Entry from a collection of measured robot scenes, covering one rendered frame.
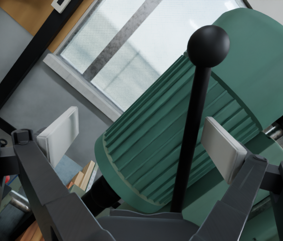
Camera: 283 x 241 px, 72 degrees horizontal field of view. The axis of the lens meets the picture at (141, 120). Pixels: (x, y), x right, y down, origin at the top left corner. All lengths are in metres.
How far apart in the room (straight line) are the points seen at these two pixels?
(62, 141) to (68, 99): 1.62
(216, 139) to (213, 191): 0.18
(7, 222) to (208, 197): 0.44
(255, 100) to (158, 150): 0.14
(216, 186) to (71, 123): 0.25
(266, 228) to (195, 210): 0.11
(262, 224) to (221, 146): 0.25
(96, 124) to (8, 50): 0.89
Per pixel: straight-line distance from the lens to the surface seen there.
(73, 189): 0.46
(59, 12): 1.62
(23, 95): 1.94
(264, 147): 0.34
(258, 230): 0.40
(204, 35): 0.17
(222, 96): 0.27
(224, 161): 0.17
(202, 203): 0.36
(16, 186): 0.55
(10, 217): 0.58
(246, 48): 0.28
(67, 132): 0.18
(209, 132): 0.19
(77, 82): 1.66
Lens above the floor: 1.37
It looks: 14 degrees down
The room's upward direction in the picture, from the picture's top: 46 degrees clockwise
